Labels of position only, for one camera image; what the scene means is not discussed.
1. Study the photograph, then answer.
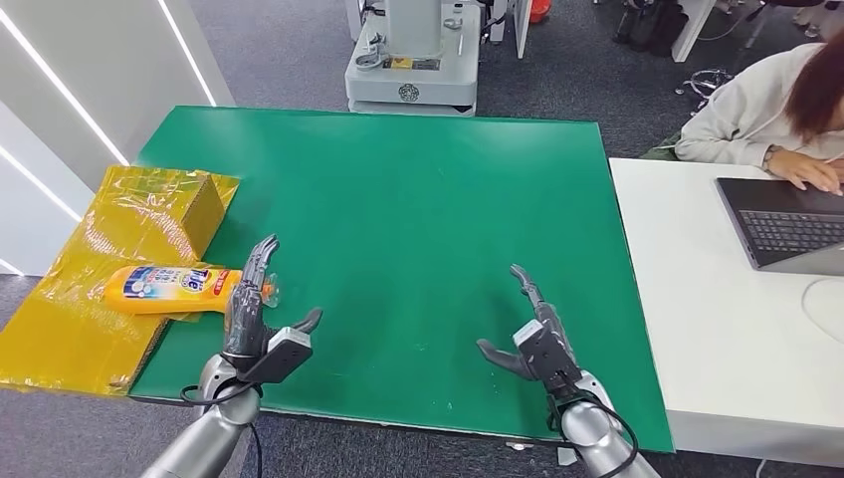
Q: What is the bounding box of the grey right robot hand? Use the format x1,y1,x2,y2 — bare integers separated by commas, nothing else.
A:
476,263,583,382

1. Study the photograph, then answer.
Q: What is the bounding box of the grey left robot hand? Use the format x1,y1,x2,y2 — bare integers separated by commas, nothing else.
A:
222,234,325,372

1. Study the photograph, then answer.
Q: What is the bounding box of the orange plastic bottle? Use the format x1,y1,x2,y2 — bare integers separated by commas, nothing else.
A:
103,264,283,317

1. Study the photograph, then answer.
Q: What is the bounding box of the yellow taped cardboard box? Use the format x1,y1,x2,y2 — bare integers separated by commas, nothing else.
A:
0,164,241,398

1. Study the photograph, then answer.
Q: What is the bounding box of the green table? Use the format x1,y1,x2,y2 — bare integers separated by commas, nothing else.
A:
127,105,677,454

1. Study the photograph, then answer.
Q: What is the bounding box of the white desk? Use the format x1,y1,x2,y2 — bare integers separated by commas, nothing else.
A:
607,156,844,468

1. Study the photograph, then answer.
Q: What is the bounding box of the dark grey laptop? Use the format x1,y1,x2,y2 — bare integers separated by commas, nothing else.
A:
715,176,844,278

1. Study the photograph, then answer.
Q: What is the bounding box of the white round pad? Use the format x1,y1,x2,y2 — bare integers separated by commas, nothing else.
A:
800,277,844,345

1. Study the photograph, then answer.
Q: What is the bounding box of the narrow white panel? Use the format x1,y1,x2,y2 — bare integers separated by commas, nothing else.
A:
512,0,532,60

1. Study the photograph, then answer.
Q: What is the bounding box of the person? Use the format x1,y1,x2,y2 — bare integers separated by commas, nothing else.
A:
673,29,844,196

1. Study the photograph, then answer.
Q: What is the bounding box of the chrome chair base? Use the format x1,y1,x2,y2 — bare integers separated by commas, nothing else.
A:
675,66,740,116

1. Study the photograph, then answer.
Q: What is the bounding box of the person's hand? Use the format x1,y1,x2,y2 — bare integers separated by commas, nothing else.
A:
764,145,844,196

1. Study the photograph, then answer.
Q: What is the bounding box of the black bag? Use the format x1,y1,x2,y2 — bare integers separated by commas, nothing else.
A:
612,0,691,57

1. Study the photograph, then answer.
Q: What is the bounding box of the white desk panel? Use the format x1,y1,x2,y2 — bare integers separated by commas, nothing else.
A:
671,0,718,64

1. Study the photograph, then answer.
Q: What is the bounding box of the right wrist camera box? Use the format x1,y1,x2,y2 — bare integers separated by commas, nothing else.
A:
512,319,585,398

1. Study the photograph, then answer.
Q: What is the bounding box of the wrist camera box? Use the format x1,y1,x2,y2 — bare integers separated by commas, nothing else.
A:
512,319,585,398
240,326,316,386

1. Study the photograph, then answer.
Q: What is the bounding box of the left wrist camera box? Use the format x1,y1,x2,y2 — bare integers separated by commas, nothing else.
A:
240,326,316,386

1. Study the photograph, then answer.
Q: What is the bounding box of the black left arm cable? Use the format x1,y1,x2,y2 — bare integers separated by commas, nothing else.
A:
179,380,265,478

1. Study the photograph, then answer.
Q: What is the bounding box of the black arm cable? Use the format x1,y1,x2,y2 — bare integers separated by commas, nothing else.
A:
545,392,642,478
179,380,265,478

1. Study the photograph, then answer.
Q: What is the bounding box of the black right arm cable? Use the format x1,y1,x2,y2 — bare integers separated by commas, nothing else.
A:
545,392,642,478

